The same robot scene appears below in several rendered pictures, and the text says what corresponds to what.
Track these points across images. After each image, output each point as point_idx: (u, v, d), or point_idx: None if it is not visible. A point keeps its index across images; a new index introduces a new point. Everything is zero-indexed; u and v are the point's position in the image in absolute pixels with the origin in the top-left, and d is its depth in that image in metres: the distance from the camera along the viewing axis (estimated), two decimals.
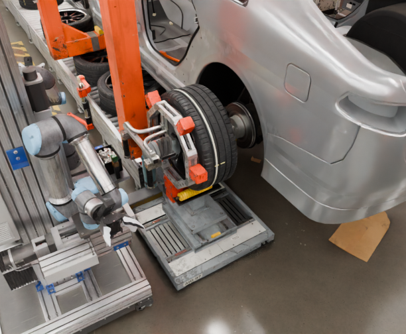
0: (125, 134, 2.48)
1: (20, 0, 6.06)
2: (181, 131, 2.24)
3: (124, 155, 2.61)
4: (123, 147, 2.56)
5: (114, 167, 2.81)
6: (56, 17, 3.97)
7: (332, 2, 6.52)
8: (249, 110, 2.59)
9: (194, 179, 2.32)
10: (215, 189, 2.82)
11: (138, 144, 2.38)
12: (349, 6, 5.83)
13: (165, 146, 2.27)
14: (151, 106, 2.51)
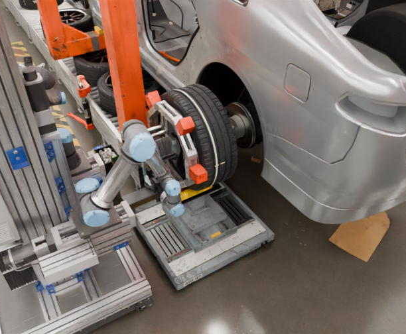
0: None
1: (20, 0, 6.06)
2: (181, 131, 2.24)
3: None
4: None
5: None
6: (56, 17, 3.97)
7: (332, 2, 6.52)
8: (249, 110, 2.59)
9: (194, 179, 2.32)
10: (215, 189, 2.82)
11: None
12: (349, 6, 5.83)
13: (165, 146, 2.27)
14: (151, 106, 2.51)
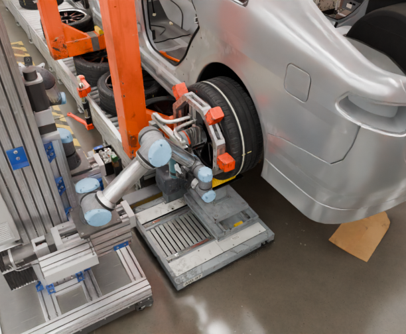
0: (153, 125, 2.56)
1: (20, 0, 6.06)
2: (211, 120, 2.32)
3: None
4: None
5: (114, 167, 2.81)
6: (56, 17, 3.97)
7: (332, 2, 6.52)
8: None
9: (223, 167, 2.39)
10: (238, 179, 2.90)
11: (167, 134, 2.46)
12: (349, 6, 5.83)
13: (195, 136, 2.34)
14: (178, 97, 2.59)
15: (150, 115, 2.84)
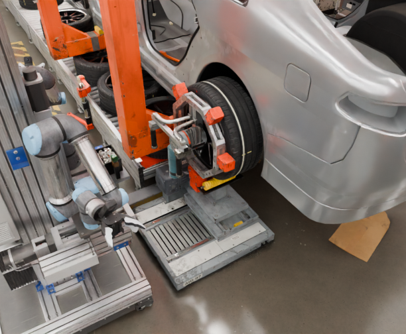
0: (153, 125, 2.56)
1: (20, 0, 6.06)
2: (211, 120, 2.32)
3: (151, 145, 2.69)
4: (151, 137, 2.64)
5: (114, 167, 2.81)
6: (56, 17, 3.97)
7: (332, 2, 6.52)
8: None
9: (223, 167, 2.39)
10: (238, 179, 2.90)
11: (167, 134, 2.46)
12: (349, 6, 5.83)
13: (195, 136, 2.34)
14: (178, 97, 2.59)
15: (150, 115, 2.84)
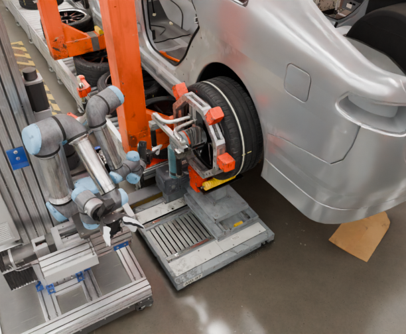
0: (153, 125, 2.56)
1: (20, 0, 6.06)
2: (211, 120, 2.32)
3: (151, 145, 2.69)
4: (151, 137, 2.64)
5: None
6: (56, 17, 3.97)
7: (332, 2, 6.52)
8: None
9: (223, 167, 2.39)
10: (238, 179, 2.90)
11: (167, 134, 2.46)
12: (349, 6, 5.83)
13: (195, 136, 2.34)
14: (178, 97, 2.59)
15: (150, 115, 2.84)
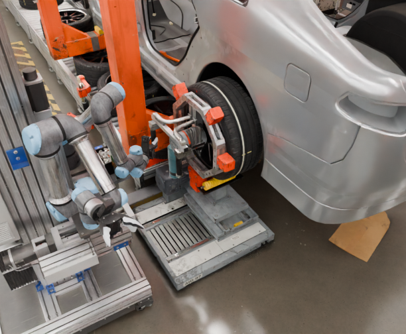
0: (153, 125, 2.56)
1: (20, 0, 6.06)
2: (211, 120, 2.32)
3: None
4: (151, 137, 2.64)
5: (114, 167, 2.81)
6: (56, 17, 3.97)
7: (332, 2, 6.52)
8: None
9: (223, 167, 2.39)
10: (238, 179, 2.90)
11: (167, 134, 2.46)
12: (349, 6, 5.83)
13: (195, 136, 2.34)
14: (178, 97, 2.59)
15: (150, 115, 2.84)
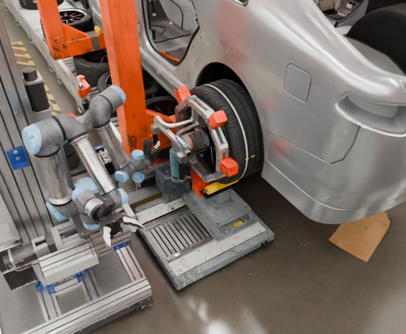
0: (155, 129, 2.53)
1: (20, 0, 6.06)
2: (214, 124, 2.29)
3: None
4: (153, 141, 2.61)
5: (114, 167, 2.81)
6: (56, 17, 3.97)
7: (332, 2, 6.52)
8: None
9: (226, 172, 2.36)
10: (241, 183, 2.87)
11: (170, 138, 2.43)
12: (349, 6, 5.83)
13: (198, 140, 2.31)
14: (181, 101, 2.56)
15: (150, 115, 2.84)
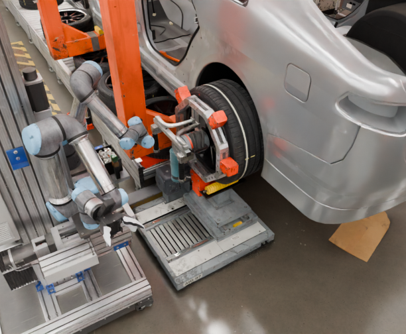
0: (155, 129, 2.53)
1: (20, 0, 6.06)
2: (214, 124, 2.29)
3: (153, 149, 2.66)
4: None
5: (114, 167, 2.81)
6: (56, 17, 3.97)
7: (332, 2, 6.52)
8: None
9: (226, 172, 2.36)
10: (241, 183, 2.87)
11: (170, 138, 2.43)
12: (349, 6, 5.83)
13: (198, 140, 2.31)
14: (181, 101, 2.56)
15: (150, 115, 2.84)
